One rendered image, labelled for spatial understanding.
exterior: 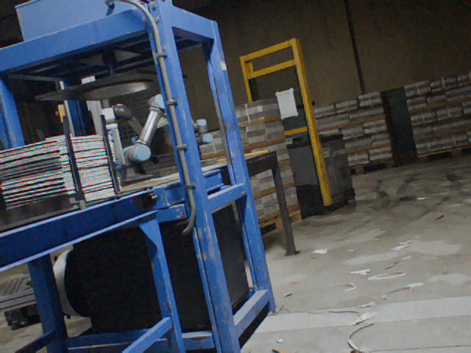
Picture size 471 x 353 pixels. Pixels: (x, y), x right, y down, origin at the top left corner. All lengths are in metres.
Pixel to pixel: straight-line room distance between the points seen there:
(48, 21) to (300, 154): 3.93
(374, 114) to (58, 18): 7.53
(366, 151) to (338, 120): 0.70
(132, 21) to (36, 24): 0.57
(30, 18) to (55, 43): 0.27
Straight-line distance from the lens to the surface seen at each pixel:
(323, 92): 11.60
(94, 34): 2.62
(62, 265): 2.99
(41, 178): 2.26
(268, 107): 5.75
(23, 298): 4.19
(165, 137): 4.66
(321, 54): 11.65
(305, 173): 6.29
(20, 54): 2.83
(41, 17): 2.92
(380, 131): 9.82
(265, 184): 5.51
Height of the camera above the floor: 0.90
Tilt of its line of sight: 3 degrees down
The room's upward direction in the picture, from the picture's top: 12 degrees counter-clockwise
